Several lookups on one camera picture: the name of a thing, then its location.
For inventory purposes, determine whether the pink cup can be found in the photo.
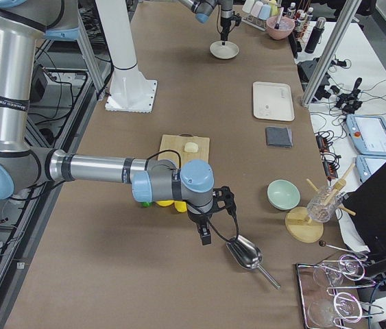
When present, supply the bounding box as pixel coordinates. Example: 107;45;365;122
250;1;263;18

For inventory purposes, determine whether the clear glass cup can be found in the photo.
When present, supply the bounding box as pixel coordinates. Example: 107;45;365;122
306;186;343;223

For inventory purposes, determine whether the wooden glass stand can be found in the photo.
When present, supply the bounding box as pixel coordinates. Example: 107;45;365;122
285;163;356;243

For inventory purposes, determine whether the white wire cup rack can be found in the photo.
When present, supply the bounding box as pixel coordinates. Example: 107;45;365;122
241;8;266;32

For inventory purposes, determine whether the black thermos bottle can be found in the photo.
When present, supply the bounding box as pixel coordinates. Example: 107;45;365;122
304;17;326;53

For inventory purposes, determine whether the grey folded cloth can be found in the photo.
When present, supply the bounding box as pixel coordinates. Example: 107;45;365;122
265;126;293;148

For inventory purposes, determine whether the yellow cup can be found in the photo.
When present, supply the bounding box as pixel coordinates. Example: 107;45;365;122
268;0;279;16

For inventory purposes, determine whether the aluminium frame post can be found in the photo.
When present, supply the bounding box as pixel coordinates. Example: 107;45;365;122
301;0;361;108

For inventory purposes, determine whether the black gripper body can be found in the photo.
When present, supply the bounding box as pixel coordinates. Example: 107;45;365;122
187;186;237;236
220;10;241;38

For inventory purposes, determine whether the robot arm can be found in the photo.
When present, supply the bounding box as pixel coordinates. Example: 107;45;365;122
0;1;236;245
179;0;241;45

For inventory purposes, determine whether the metal scoop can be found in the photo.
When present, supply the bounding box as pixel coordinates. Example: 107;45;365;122
226;234;281;289

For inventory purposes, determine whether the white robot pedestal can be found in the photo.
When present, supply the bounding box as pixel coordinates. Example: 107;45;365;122
96;0;158;113

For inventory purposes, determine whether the blue teach pendant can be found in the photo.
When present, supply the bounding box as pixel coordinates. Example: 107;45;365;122
346;114;386;157
355;155;386;183

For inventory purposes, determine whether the mint green bowl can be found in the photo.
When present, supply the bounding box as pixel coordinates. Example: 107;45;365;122
267;180;300;210

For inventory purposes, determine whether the wooden cutting board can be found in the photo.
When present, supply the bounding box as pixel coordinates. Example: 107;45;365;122
158;134;210;168

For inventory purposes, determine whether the beige rectangular tray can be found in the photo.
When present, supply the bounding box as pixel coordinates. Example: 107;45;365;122
252;82;295;122

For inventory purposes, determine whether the pink bowl with ice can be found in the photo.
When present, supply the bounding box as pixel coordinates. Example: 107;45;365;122
266;16;295;40

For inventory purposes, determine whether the metal wine glass rack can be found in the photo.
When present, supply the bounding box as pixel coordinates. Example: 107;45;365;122
295;253;384;328

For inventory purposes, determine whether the white round plate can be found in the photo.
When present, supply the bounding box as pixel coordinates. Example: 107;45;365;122
210;40;239;60

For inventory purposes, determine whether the whole yellow lemon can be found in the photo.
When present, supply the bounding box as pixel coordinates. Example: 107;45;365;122
156;200;187;213

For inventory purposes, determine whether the white cup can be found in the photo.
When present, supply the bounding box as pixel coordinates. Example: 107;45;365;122
242;0;255;14

